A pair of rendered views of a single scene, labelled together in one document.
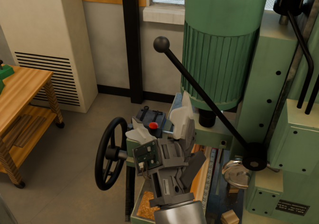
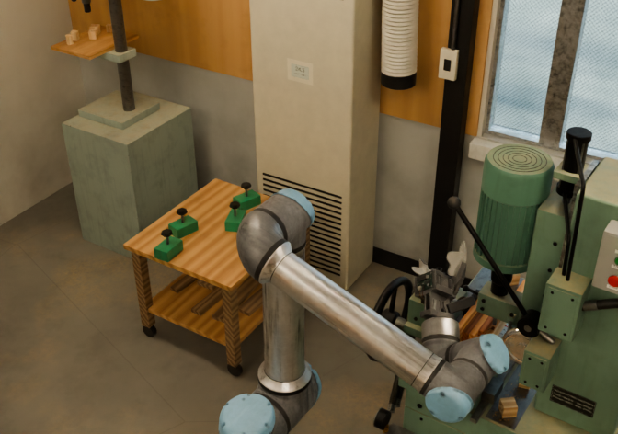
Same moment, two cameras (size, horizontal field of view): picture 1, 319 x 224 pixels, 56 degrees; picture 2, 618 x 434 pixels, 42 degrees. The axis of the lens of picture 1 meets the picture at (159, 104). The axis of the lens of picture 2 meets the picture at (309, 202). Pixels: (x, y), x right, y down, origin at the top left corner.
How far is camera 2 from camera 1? 1.49 m
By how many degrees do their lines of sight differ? 17
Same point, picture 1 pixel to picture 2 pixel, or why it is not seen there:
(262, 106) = (543, 275)
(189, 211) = (446, 323)
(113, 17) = (421, 144)
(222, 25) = (506, 196)
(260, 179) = (532, 346)
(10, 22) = (270, 131)
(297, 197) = (582, 388)
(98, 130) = not seen: hidden behind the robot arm
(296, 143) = (555, 303)
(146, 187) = not seen: hidden behind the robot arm
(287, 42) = (559, 219)
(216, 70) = (501, 233)
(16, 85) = not seen: hidden behind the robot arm
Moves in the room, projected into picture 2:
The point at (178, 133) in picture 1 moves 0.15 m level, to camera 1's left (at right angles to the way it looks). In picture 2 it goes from (452, 270) to (392, 259)
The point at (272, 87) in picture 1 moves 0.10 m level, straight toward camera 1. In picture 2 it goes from (551, 256) to (531, 273)
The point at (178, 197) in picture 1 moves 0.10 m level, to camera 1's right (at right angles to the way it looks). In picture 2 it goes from (441, 313) to (484, 321)
